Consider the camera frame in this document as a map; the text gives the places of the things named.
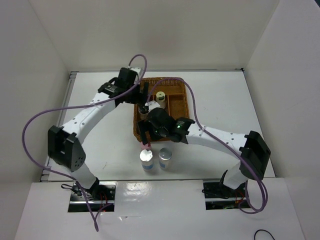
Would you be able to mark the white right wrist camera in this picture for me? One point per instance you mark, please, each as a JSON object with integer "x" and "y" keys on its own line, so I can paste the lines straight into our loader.
{"x": 151, "y": 105}

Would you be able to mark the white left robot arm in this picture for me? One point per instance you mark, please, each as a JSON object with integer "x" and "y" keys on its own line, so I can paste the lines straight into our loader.
{"x": 65, "y": 142}

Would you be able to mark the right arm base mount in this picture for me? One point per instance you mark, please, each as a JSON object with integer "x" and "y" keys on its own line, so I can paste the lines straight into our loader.
{"x": 219, "y": 197}

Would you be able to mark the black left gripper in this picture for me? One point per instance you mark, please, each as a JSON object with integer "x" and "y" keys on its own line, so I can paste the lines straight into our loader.
{"x": 140, "y": 98}

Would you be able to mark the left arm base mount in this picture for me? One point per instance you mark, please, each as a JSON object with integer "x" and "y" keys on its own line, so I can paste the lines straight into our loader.
{"x": 103, "y": 201}

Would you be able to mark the silver-capped blue-label jar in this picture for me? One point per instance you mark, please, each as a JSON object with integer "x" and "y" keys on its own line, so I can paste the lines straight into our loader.
{"x": 146, "y": 160}
{"x": 165, "y": 158}

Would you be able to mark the pink-capped spice jar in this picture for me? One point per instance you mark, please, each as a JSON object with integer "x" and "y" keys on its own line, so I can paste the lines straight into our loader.
{"x": 146, "y": 146}

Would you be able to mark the yellow-capped spice jar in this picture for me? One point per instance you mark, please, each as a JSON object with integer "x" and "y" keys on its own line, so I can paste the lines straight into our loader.
{"x": 161, "y": 99}

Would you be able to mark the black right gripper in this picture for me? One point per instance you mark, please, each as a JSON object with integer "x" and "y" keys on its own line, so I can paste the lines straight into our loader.
{"x": 142, "y": 125}

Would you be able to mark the brown wicker basket tray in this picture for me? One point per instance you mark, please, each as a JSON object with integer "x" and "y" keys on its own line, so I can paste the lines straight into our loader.
{"x": 175, "y": 94}

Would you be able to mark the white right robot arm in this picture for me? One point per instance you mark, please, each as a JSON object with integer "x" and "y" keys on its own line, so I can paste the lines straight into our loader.
{"x": 250, "y": 149}

